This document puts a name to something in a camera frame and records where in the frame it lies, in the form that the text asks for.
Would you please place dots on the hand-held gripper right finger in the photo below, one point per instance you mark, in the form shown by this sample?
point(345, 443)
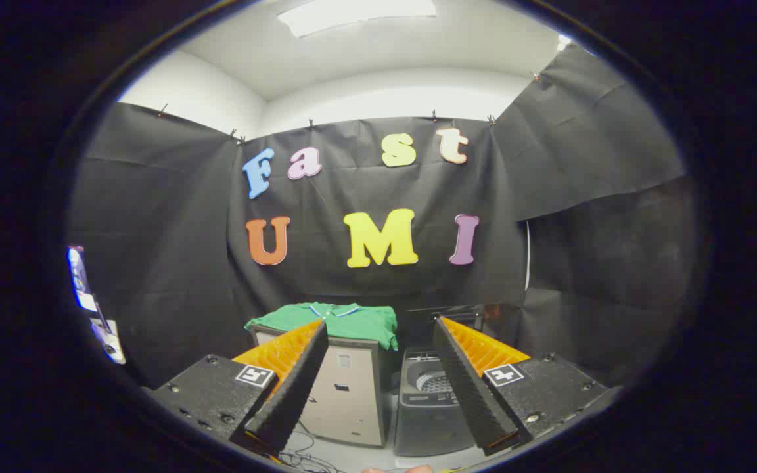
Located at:
point(467, 387)

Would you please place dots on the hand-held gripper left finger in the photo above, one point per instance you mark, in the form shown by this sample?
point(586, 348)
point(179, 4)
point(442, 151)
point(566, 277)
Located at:
point(296, 387)

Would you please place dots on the grey washing machine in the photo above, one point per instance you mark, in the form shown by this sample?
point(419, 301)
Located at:
point(428, 427)

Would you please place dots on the green polo shirt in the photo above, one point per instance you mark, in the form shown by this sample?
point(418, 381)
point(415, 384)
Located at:
point(352, 322)

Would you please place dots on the beige cabinet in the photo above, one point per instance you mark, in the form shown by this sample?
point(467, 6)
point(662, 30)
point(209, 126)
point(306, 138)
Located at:
point(345, 401)

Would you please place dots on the white and blue clutter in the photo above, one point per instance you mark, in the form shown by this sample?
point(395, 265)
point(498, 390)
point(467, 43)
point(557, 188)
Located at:
point(108, 338)

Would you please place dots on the black backdrop cloth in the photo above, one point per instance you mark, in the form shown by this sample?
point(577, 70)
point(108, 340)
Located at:
point(359, 190)

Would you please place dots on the ceiling light panel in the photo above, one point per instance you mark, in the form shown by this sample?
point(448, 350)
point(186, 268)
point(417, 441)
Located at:
point(352, 14)

